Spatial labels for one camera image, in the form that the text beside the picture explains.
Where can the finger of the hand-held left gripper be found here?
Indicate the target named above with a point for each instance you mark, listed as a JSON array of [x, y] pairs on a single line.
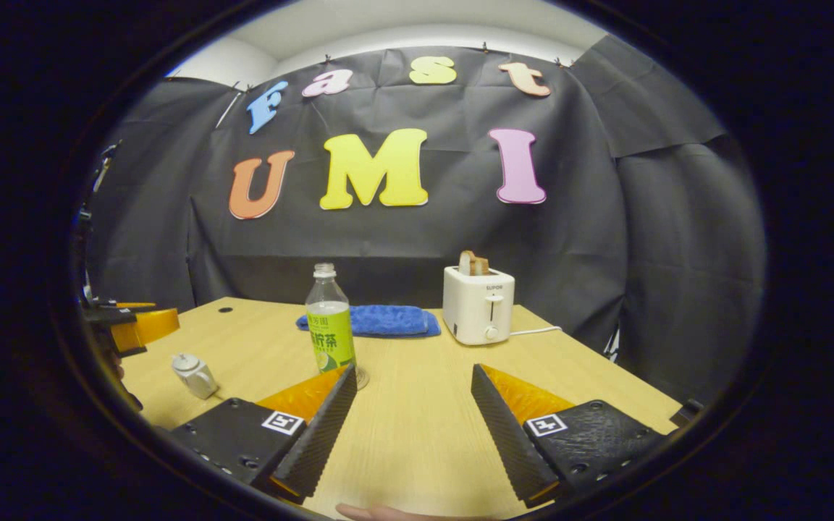
[[124, 305], [153, 325]]

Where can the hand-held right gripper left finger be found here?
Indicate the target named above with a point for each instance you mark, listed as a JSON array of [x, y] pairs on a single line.
[[316, 441]]

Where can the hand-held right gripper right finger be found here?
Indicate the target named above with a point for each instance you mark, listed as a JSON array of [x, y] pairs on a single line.
[[507, 434]]

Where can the white teacup lid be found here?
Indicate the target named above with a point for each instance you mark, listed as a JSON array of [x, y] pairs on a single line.
[[185, 362]]

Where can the round glass coaster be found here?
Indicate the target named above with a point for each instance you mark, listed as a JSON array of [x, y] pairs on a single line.
[[362, 378]]

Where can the green label water bottle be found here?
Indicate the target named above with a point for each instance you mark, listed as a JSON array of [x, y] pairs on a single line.
[[330, 325]]

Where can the white toaster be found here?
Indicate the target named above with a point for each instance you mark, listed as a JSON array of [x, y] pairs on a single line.
[[476, 307]]

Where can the blue towel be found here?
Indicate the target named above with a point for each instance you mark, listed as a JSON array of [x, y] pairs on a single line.
[[381, 321]]

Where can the bread slice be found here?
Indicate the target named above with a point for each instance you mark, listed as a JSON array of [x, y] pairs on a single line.
[[473, 263]]

